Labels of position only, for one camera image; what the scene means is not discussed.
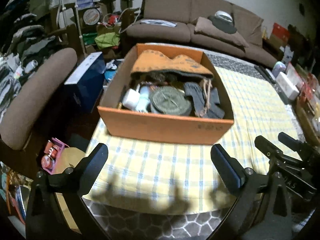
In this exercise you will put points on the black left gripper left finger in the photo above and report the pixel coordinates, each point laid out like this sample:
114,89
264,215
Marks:
45,219

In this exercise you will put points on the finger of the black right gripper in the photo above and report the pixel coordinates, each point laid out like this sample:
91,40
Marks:
300,178
306,152

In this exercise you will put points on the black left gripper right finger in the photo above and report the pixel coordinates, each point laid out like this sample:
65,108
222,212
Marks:
262,208

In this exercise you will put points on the white rectangular box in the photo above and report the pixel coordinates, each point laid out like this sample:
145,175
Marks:
289,89

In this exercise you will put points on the purple round container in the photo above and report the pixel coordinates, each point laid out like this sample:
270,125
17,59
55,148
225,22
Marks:
278,67

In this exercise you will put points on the black remote control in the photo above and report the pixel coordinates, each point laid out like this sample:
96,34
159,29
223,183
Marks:
264,74

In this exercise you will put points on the brown armchair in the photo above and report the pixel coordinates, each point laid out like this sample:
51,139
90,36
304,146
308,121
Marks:
25,109

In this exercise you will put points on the yellow plaid cloth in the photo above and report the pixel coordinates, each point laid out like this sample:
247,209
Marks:
151,177

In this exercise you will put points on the grey knit glove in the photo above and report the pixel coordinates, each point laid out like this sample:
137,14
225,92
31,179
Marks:
197,94

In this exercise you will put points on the dark blue cardboard box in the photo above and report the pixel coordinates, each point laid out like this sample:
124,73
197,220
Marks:
86,81

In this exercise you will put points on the white small bottle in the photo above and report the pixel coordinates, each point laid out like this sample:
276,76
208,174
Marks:
131,99

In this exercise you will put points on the black round pad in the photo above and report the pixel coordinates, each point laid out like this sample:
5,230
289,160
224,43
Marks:
223,25

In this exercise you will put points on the orange cardboard box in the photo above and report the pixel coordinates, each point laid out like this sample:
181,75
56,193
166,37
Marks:
141,123

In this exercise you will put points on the white round device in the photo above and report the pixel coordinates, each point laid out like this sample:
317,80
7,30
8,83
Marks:
224,16

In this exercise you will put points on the brown sofa cushion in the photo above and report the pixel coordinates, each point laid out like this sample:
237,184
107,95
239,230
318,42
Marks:
205,27

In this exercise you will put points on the brown sofa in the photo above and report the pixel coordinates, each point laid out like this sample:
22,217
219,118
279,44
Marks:
185,14

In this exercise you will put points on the green cloth bag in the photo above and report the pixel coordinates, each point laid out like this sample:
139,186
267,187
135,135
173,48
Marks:
107,40

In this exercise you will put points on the white papers on sofa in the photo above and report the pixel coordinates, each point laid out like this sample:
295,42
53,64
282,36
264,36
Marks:
158,22

